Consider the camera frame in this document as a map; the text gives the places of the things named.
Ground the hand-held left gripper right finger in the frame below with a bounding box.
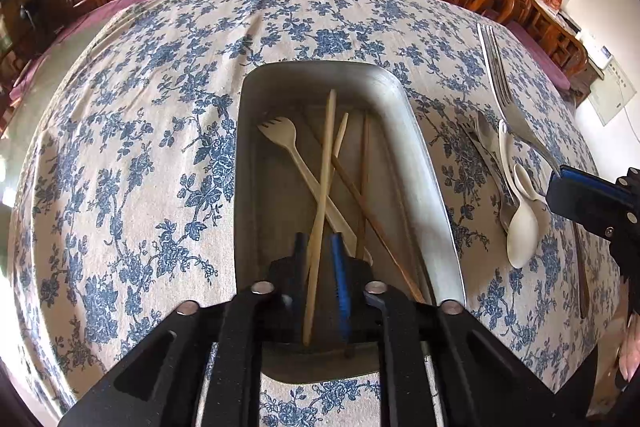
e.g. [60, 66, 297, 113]
[330, 233, 598, 427]

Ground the light wooden fork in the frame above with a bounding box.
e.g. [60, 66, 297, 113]
[256, 117, 373, 265]

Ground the white wall panel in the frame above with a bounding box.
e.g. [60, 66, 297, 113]
[587, 59, 638, 126]

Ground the person's right hand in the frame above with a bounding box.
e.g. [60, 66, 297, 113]
[617, 314, 640, 389]

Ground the rectangular metal tray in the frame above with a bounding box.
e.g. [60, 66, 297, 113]
[234, 61, 467, 383]

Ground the small white plastic spoon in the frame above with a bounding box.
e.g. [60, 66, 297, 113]
[514, 163, 550, 212]

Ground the brown wooden utensil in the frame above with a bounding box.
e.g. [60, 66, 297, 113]
[572, 222, 592, 319]

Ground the short purple seat cushion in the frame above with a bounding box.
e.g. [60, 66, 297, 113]
[505, 21, 572, 90]

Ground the large white plastic spoon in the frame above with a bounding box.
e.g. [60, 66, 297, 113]
[497, 118, 540, 269]

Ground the wooden side table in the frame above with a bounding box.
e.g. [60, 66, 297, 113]
[565, 22, 603, 105]

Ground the blue floral tablecloth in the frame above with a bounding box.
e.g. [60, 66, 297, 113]
[10, 0, 617, 427]

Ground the large metal fork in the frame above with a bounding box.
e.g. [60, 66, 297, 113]
[476, 22, 563, 175]

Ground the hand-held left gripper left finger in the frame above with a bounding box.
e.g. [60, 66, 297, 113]
[57, 233, 309, 427]

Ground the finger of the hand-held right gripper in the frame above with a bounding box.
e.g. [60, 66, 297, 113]
[546, 174, 618, 240]
[559, 164, 626, 195]

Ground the light bamboo chopstick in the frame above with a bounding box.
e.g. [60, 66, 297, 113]
[306, 112, 349, 268]
[302, 89, 337, 347]

